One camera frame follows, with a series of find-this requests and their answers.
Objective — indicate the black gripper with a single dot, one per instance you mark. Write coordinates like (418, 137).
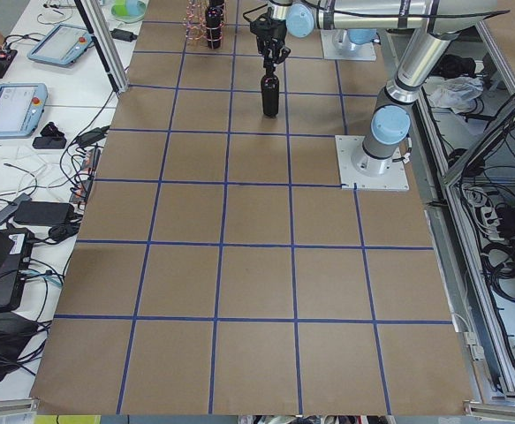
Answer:
(276, 32)

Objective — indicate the dark wine bottle moved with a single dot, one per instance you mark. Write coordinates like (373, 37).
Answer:
(270, 92)

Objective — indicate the aluminium frame post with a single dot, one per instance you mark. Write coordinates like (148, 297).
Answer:
(95, 23)

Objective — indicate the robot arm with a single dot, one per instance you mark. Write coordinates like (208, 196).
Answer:
(352, 39)
(435, 25)

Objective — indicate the teach pendant near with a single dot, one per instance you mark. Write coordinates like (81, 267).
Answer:
(21, 108)

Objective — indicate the dark wine bottle left slot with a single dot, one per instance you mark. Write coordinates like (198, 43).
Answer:
(214, 15)

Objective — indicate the black power adapter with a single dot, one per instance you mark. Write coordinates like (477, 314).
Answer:
(123, 35)

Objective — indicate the green bowl with blocks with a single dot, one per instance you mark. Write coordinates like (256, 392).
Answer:
(128, 11)

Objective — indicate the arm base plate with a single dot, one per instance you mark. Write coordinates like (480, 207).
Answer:
(359, 171)
(365, 53)

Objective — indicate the teach pendant far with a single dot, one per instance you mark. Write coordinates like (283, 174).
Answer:
(62, 46)

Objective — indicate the teach pendant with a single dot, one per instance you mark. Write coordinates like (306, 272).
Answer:
(21, 108)
(62, 46)

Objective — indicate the copper wire wine basket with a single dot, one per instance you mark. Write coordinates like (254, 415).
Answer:
(194, 22)

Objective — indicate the black power brick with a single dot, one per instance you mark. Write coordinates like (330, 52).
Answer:
(43, 213)

